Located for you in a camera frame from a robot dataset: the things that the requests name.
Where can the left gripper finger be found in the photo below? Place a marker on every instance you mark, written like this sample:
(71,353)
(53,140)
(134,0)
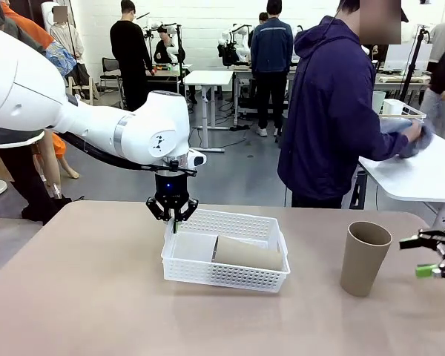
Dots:
(157,209)
(187,211)

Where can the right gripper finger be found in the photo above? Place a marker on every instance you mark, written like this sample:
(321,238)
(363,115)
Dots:
(426,270)
(430,235)

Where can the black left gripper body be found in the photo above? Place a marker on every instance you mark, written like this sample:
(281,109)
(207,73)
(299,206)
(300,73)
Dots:
(171,189)

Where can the brown paper-coloured cup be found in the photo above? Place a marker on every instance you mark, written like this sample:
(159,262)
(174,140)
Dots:
(248,254)
(359,267)

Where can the white perforated plastic basket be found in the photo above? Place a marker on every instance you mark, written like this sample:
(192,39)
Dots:
(222,276)

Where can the blue cleaning cloth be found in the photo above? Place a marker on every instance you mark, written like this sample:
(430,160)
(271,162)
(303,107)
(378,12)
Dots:
(422,142)

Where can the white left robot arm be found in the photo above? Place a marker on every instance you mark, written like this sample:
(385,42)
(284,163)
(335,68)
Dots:
(96,126)

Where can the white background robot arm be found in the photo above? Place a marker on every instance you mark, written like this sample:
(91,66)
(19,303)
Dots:
(241,37)

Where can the person's right hand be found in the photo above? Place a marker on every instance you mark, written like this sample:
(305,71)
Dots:
(415,131)

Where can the white side table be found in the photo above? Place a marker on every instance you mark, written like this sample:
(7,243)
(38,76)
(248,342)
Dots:
(419,174)

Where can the black power strip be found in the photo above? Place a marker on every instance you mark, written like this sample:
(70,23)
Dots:
(240,128)

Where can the mannequin in orange clothing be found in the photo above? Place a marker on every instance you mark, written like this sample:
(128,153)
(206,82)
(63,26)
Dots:
(52,159)

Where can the white standing desk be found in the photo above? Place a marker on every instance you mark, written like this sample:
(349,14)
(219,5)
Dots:
(209,78)

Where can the white wooden step stool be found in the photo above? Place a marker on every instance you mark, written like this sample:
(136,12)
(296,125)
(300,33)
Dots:
(85,92)

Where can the black chair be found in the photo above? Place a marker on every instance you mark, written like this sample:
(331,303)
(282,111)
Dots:
(109,72)

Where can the white container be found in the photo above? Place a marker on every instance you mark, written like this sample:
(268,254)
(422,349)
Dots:
(393,107)

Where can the person in green vest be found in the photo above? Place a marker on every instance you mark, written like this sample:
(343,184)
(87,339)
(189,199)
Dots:
(22,174)

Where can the person in black clothes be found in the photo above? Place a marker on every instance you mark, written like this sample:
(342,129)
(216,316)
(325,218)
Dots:
(128,55)

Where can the person in purple jacket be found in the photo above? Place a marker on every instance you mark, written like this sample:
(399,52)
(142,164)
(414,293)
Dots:
(326,118)

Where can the person in blue denim jacket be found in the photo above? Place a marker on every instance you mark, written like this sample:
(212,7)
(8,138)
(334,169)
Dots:
(270,48)

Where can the person in beige top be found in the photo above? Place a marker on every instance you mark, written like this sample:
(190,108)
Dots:
(65,41)

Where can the white tower air purifier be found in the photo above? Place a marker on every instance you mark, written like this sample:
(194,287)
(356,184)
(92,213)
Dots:
(48,11)

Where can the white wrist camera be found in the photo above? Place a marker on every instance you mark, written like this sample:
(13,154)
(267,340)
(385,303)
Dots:
(198,159)

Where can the black camera tripod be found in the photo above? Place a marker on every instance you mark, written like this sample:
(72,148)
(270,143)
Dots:
(413,63)

